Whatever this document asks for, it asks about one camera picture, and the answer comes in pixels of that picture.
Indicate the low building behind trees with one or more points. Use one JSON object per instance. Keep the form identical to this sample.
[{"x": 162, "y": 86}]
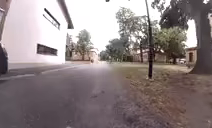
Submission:
[{"x": 159, "y": 57}]

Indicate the large thick-trunked tree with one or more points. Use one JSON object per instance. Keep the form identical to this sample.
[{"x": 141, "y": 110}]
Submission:
[{"x": 205, "y": 50}]

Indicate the small tan building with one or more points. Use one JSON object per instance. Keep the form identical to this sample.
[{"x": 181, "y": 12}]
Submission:
[{"x": 191, "y": 55}]

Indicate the dry grass verge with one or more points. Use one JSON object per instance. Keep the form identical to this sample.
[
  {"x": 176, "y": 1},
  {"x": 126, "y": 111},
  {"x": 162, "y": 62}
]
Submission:
[{"x": 167, "y": 90}]

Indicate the pale kerb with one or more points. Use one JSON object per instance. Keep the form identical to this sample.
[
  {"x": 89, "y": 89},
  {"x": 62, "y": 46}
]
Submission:
[{"x": 54, "y": 70}]

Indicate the grey pavement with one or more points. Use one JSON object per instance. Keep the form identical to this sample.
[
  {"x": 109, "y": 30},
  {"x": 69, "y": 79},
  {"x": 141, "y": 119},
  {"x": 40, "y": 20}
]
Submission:
[{"x": 30, "y": 68}]

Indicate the white building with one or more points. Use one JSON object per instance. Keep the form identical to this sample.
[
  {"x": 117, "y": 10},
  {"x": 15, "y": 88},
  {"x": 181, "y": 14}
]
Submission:
[{"x": 24, "y": 33}]

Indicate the group of green trees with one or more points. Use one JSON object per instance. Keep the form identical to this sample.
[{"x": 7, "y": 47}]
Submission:
[{"x": 127, "y": 40}]

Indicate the grey asphalt road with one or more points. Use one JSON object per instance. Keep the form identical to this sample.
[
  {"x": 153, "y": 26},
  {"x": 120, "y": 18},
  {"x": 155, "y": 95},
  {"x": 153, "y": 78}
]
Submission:
[{"x": 77, "y": 100}]

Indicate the green tree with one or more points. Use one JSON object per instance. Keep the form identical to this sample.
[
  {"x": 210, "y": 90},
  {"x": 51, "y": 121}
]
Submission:
[{"x": 84, "y": 41}]

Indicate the dark pole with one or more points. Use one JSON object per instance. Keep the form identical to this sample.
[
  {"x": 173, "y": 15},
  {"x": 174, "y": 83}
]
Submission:
[{"x": 150, "y": 50}]

